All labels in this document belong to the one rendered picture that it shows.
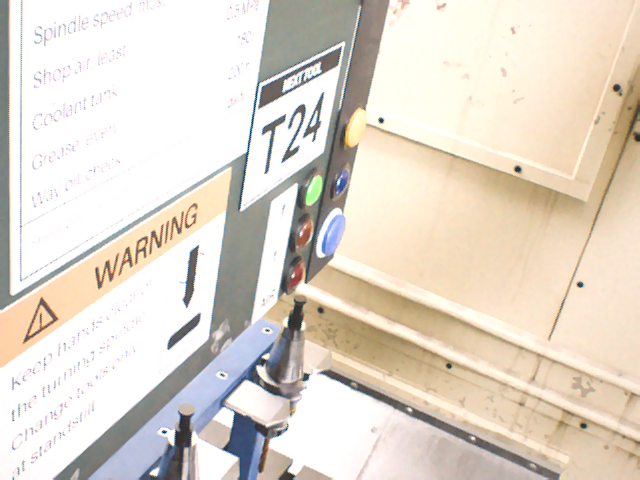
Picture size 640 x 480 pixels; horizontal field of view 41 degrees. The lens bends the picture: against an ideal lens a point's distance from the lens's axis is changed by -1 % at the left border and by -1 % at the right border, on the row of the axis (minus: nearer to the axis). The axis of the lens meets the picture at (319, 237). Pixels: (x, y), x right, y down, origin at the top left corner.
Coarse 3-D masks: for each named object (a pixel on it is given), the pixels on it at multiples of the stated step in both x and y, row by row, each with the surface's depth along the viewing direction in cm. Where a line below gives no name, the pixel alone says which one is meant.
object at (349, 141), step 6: (354, 114) 54; (360, 114) 55; (354, 120) 54; (360, 120) 55; (348, 126) 54; (354, 126) 54; (360, 126) 55; (348, 132) 54; (354, 132) 54; (360, 132) 55; (348, 138) 54; (354, 138) 55; (360, 138) 56; (348, 144) 55; (354, 144) 55
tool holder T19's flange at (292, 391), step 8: (264, 360) 100; (256, 368) 98; (264, 368) 99; (304, 368) 100; (256, 376) 98; (264, 376) 98; (304, 376) 100; (264, 384) 97; (272, 384) 97; (280, 384) 97; (288, 384) 97; (296, 384) 97; (304, 384) 98; (280, 392) 97; (288, 392) 97; (296, 392) 97; (296, 400) 98
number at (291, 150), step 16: (304, 96) 47; (320, 96) 49; (288, 112) 45; (304, 112) 47; (320, 112) 50; (288, 128) 46; (304, 128) 48; (320, 128) 51; (288, 144) 47; (304, 144) 49; (288, 160) 48
